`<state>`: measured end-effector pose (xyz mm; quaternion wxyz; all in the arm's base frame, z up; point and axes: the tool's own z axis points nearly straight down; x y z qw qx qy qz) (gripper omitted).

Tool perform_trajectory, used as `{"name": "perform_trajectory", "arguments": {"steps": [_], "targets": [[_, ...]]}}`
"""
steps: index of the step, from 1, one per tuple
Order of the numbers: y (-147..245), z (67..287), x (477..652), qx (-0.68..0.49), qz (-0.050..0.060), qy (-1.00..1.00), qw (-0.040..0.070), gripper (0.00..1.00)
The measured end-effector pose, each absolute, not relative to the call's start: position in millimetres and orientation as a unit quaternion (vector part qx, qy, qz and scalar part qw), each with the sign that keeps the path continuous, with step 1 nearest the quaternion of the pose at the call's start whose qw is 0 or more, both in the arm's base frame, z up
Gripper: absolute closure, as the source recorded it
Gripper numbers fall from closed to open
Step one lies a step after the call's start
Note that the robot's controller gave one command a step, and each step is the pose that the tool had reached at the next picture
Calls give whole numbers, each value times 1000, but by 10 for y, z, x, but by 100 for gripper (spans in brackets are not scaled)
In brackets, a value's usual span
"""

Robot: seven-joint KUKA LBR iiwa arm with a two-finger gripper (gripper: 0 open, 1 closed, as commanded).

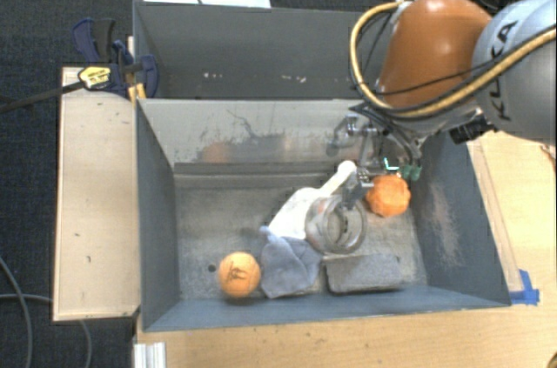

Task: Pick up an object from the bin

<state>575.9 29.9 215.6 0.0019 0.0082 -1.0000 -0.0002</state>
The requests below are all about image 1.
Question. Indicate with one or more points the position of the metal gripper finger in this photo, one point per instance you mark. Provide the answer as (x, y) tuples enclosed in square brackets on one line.
[(349, 196), (364, 178)]

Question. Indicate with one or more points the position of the orange toy pumpkin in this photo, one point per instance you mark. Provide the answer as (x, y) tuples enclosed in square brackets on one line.
[(389, 196)]

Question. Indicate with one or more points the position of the clear glass jar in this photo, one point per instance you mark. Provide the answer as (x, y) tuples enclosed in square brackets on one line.
[(322, 233)]

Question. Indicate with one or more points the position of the grey flat block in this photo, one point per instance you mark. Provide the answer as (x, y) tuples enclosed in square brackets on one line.
[(363, 274)]

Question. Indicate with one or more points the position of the grey cloth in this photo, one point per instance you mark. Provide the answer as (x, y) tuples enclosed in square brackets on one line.
[(285, 270)]

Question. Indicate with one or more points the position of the grey metal bin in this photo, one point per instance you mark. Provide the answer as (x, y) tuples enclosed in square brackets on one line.
[(226, 201)]

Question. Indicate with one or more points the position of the orange ball with black drawing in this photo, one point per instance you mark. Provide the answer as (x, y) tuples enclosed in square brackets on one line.
[(239, 274)]

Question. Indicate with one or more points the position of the pale wood board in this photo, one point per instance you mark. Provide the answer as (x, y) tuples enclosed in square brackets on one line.
[(98, 192)]

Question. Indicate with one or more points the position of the black cylinder on white bracket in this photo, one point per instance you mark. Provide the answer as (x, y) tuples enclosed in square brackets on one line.
[(469, 130)]

